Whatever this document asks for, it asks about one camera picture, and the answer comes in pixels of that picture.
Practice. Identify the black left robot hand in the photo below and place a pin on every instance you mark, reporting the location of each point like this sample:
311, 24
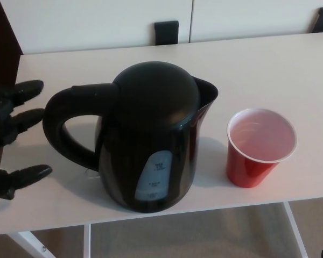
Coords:
2, 118

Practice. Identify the black electric kettle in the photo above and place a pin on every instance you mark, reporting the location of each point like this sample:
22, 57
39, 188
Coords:
150, 129

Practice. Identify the red plastic cup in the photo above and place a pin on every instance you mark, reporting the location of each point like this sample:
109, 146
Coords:
250, 172

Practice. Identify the dark brown wooden panel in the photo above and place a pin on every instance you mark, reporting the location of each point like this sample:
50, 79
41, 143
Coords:
2, 40

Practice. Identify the white table leg frame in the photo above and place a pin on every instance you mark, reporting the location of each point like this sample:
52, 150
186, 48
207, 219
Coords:
29, 242
294, 228

